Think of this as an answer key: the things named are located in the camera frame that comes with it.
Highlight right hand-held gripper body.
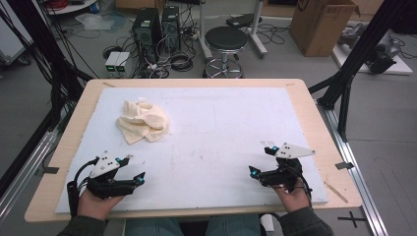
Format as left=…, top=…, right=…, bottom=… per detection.
left=260, top=142, right=317, bottom=193

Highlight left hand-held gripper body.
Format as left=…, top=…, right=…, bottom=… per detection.
left=86, top=150, right=136, bottom=200

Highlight cream printed towel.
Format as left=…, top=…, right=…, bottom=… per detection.
left=116, top=97, right=170, bottom=146

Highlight person's left hand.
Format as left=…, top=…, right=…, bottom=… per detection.
left=77, top=189, right=124, bottom=221

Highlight person's right hand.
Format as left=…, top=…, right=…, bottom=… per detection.
left=272, top=180, right=311, bottom=213

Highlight person's blue jeans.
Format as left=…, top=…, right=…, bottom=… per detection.
left=124, top=214, right=262, bottom=236

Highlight white plastic part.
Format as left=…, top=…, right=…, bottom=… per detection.
left=260, top=213, right=276, bottom=236

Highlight white foam board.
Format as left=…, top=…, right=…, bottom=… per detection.
left=54, top=87, right=329, bottom=214

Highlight thin wooden stick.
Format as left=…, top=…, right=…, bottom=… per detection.
left=324, top=181, right=349, bottom=205

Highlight black tape cross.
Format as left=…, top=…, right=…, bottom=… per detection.
left=337, top=210, right=367, bottom=229

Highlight small white power box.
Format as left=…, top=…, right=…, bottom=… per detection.
left=104, top=51, right=122, bottom=73
left=114, top=51, right=132, bottom=74

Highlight black round stool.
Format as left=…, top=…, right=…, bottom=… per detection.
left=203, top=26, right=250, bottom=80

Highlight white table leg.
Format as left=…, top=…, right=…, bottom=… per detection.
left=196, top=0, right=214, bottom=62
left=250, top=0, right=268, bottom=59

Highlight brown cardboard box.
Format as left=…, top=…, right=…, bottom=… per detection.
left=289, top=0, right=361, bottom=58

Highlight black computer tower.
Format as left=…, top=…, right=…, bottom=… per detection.
left=132, top=7, right=162, bottom=64
left=161, top=5, right=182, bottom=54

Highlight flat black device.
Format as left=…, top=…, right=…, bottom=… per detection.
left=225, top=13, right=264, bottom=30

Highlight grey robot parts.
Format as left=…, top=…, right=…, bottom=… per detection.
left=337, top=22, right=403, bottom=75

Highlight white platform board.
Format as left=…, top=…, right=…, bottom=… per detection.
left=330, top=32, right=415, bottom=77

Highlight clear plastic sheet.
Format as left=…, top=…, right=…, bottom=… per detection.
left=75, top=12, right=114, bottom=31

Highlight white round table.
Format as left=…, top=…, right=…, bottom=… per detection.
left=42, top=0, right=99, bottom=16

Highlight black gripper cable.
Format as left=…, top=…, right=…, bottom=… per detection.
left=66, top=156, right=100, bottom=218
left=294, top=170, right=315, bottom=208

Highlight aluminium rail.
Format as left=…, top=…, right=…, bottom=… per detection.
left=0, top=130, right=61, bottom=225
left=316, top=98, right=390, bottom=236

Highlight coiled black cable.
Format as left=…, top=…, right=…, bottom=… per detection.
left=169, top=51, right=195, bottom=73

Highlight black metal frame stand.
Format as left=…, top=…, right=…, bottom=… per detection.
left=308, top=0, right=417, bottom=143
left=0, top=0, right=94, bottom=132

